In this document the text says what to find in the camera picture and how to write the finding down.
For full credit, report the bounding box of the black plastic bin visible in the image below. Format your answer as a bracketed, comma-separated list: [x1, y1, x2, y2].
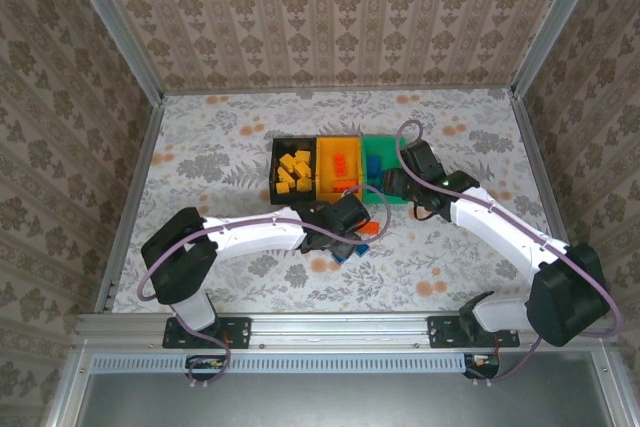
[268, 136, 320, 206]

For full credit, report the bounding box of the grey metal front panel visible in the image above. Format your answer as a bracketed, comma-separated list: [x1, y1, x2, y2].
[43, 346, 624, 427]

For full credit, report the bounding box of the black cable connector box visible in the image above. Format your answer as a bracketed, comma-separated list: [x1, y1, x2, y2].
[185, 354, 227, 381]
[462, 352, 502, 381]

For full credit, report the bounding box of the slotted grey cable duct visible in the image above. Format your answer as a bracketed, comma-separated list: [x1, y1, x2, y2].
[91, 352, 469, 375]

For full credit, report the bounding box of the green plastic bin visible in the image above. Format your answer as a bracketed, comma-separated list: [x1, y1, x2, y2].
[360, 134, 414, 206]

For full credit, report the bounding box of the aluminium table side rail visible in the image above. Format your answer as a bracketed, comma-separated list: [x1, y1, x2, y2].
[93, 95, 169, 314]
[509, 90, 592, 309]

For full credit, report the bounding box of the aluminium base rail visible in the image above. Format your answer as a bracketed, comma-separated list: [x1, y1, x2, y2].
[74, 310, 612, 351]

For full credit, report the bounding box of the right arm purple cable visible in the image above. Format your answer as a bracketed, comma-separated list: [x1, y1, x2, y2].
[396, 119, 624, 388]

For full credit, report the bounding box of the aluminium frame post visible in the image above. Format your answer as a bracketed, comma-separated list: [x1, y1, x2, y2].
[57, 0, 166, 104]
[510, 0, 610, 98]

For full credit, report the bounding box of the orange plastic bin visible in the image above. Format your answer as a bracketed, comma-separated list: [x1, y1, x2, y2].
[314, 135, 365, 205]

